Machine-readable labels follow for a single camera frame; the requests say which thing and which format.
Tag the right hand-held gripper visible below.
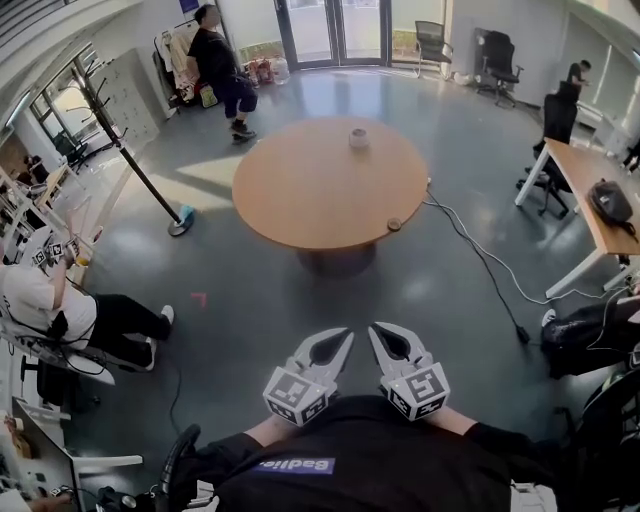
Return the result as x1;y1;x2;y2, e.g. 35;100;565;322
368;323;451;421

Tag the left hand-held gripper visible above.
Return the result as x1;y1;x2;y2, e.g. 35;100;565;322
263;327;355;427

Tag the person's right forearm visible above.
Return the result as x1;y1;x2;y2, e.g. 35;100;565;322
427;407;476;436

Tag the person's left forearm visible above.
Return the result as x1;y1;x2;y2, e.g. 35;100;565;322
247;414;301;449

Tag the person's black shirt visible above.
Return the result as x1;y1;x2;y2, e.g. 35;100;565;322
169;394;566;512

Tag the round wooden table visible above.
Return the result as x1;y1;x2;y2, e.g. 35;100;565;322
231;116;430;279

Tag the black coat stand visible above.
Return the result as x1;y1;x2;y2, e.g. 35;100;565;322
69;54;194;237

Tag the black swivel chair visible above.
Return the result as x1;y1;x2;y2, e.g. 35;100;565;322
569;369;640;512

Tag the white office chair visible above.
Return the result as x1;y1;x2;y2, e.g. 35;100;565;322
0;319;116;416

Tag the black bag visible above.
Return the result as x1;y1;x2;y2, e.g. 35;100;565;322
587;179;639;236

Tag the wooden desk with white legs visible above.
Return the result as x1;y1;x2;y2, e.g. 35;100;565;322
514;137;640;300

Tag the black office chair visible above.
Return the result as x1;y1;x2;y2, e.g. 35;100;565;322
517;93;581;219
474;30;525;107

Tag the grey mesh chair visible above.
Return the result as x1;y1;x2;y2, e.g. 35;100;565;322
413;19;455;80

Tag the grey locker cabinet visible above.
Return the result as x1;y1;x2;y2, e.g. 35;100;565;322
92;48;161;146

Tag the glass door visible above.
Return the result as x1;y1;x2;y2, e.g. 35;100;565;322
273;0;394;69

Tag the clothes rack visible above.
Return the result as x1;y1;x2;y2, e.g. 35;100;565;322
152;22;201;109

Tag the black power cable with adapter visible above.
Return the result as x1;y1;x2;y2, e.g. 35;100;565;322
423;189;531;344

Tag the white cable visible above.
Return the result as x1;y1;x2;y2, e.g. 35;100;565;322
422;199;640;306

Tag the black thick hose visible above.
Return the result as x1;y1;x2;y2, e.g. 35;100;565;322
158;423;202;501

